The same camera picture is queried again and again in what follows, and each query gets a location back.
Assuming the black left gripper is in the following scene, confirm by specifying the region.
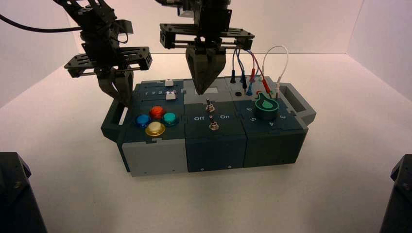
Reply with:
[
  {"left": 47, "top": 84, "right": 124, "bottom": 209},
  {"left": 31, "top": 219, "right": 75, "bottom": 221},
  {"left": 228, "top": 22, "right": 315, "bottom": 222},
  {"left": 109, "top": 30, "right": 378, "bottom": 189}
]
[{"left": 64, "top": 27, "right": 153, "bottom": 107}]

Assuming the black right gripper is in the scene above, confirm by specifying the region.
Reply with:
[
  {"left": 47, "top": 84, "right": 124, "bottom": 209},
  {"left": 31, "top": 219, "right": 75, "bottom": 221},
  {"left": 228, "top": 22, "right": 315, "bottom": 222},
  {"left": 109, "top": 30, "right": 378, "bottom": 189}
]
[{"left": 160, "top": 6, "right": 255, "bottom": 95}]

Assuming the dark teal grey control box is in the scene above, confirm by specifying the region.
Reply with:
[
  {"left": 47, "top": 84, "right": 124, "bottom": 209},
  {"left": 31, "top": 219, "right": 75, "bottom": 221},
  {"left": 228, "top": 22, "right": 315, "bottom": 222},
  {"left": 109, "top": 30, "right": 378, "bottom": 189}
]
[{"left": 101, "top": 75, "right": 317, "bottom": 178}]

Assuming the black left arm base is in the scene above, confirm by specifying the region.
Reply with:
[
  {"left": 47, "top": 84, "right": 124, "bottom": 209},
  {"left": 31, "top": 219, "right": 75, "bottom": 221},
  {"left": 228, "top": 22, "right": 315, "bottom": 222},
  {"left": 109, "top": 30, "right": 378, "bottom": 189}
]
[{"left": 0, "top": 151, "right": 48, "bottom": 233}]

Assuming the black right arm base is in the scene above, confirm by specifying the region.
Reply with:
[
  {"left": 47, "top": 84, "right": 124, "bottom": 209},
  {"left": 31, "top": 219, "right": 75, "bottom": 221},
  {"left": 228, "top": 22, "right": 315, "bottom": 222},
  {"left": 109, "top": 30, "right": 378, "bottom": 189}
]
[{"left": 379, "top": 153, "right": 412, "bottom": 233}]

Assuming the blue round push button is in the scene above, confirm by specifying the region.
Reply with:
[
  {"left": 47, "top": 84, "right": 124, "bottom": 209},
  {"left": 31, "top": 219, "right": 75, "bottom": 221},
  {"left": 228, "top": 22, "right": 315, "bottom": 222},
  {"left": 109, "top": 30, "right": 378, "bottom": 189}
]
[{"left": 135, "top": 114, "right": 152, "bottom": 128}]

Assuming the red round push button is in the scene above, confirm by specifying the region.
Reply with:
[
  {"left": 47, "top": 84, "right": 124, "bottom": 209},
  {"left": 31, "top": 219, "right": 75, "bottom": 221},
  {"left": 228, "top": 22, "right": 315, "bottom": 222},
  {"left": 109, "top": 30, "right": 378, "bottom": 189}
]
[{"left": 149, "top": 105, "right": 166, "bottom": 120}]

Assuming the yellow round push button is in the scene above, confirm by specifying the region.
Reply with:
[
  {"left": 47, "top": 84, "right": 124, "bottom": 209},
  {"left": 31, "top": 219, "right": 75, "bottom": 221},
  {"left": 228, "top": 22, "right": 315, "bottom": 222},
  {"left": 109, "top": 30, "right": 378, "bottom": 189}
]
[{"left": 145, "top": 121, "right": 166, "bottom": 138}]

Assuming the teal round push button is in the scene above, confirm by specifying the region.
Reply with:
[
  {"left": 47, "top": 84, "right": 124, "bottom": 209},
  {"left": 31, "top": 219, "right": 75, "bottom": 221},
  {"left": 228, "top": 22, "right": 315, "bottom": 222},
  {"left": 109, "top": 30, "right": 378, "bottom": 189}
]
[{"left": 161, "top": 112, "right": 179, "bottom": 127}]

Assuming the green rotary dial knob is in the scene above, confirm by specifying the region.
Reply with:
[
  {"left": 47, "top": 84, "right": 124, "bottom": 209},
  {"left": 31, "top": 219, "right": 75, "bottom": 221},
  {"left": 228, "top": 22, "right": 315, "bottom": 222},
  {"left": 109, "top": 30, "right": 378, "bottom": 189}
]
[{"left": 255, "top": 91, "right": 280, "bottom": 121}]

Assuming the black jumper cable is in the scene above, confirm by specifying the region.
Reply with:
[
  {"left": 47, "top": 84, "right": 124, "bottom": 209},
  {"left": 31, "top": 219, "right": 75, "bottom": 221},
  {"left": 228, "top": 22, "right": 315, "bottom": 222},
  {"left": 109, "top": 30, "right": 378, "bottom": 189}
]
[{"left": 229, "top": 48, "right": 247, "bottom": 91}]

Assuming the red jumper cable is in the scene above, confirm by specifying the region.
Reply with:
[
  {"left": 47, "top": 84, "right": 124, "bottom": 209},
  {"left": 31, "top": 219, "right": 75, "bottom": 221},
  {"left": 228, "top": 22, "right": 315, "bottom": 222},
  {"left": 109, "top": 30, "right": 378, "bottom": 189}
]
[{"left": 246, "top": 50, "right": 272, "bottom": 95}]

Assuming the white jumper cable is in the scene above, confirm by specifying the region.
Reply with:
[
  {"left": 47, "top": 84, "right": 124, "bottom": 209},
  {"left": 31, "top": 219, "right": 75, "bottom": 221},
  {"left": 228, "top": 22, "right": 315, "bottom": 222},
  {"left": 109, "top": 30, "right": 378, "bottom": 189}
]
[{"left": 261, "top": 45, "right": 289, "bottom": 97}]

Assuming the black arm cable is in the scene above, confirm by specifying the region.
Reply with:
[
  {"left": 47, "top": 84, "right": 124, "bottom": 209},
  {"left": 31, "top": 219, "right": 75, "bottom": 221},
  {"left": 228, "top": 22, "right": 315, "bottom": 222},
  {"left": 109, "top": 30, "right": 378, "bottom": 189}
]
[{"left": 0, "top": 14, "right": 84, "bottom": 33}]

